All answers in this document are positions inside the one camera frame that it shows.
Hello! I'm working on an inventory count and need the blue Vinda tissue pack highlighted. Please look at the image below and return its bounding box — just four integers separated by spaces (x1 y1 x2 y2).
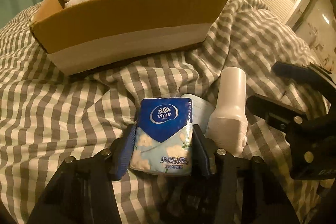
130 97 193 176

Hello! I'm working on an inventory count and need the white plastic bottle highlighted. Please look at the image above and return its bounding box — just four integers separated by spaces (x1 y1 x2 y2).
205 67 248 157

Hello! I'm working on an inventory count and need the grey checkered duvet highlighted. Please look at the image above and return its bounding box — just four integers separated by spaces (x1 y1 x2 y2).
1 0 328 223

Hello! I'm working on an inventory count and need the brown cardboard box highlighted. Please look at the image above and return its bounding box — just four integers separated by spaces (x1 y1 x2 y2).
30 0 228 76

